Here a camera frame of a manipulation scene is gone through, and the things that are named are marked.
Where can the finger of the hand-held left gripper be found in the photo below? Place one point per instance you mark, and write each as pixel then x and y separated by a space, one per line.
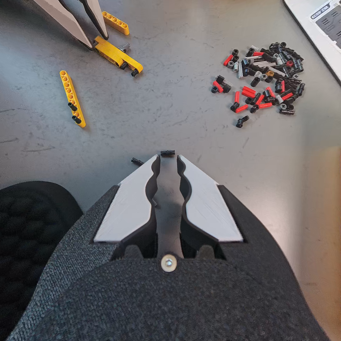
pixel 96 16
pixel 64 16

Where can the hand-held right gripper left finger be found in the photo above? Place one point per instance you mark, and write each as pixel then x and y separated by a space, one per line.
pixel 125 213

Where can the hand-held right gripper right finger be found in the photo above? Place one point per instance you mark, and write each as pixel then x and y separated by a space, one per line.
pixel 210 213

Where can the short yellow lego beam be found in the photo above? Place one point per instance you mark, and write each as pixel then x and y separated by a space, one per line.
pixel 116 22
pixel 106 54

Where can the long yellow lego beam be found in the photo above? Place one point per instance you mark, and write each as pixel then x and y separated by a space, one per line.
pixel 120 53
pixel 68 88

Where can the pile of small lego pieces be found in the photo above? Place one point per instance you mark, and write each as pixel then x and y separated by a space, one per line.
pixel 266 80

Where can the lego instruction booklet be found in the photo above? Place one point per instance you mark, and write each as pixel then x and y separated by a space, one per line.
pixel 314 26

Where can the black quilted cushion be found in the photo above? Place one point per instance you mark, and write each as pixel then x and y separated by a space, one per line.
pixel 32 239

